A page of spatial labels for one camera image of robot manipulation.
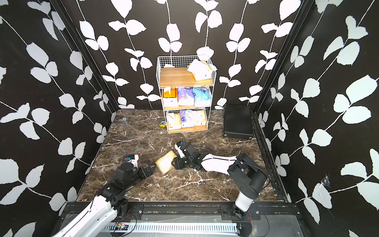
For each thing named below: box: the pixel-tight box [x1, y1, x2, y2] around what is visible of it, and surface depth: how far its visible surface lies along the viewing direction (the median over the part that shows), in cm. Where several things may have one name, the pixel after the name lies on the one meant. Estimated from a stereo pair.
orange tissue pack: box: [162, 87, 179, 108], surface depth 88 cm
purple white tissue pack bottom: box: [179, 109, 196, 128], surface depth 108 cm
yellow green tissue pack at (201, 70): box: [187, 58, 218, 81], surface depth 80 cm
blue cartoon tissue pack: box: [192, 86, 212, 108], surface depth 90 cm
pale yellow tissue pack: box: [154, 150, 178, 175], surface depth 89 cm
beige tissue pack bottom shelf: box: [166, 112, 182, 131], surface depth 108 cm
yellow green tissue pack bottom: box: [195, 109, 207, 126], surface depth 109 cm
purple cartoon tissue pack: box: [177, 86, 196, 106], surface depth 90 cm
